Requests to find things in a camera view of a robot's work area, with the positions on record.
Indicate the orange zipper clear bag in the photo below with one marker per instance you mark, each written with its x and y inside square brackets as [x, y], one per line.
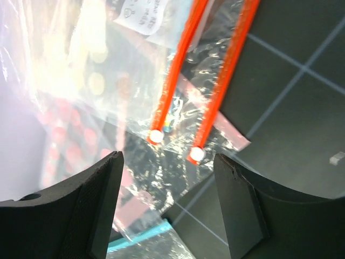
[158, 172]

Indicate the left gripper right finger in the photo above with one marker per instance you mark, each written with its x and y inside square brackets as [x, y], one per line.
[264, 219]

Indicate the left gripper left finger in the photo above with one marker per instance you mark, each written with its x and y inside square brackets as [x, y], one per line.
[71, 219]

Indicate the black grid mat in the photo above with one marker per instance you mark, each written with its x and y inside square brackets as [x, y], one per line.
[287, 94]

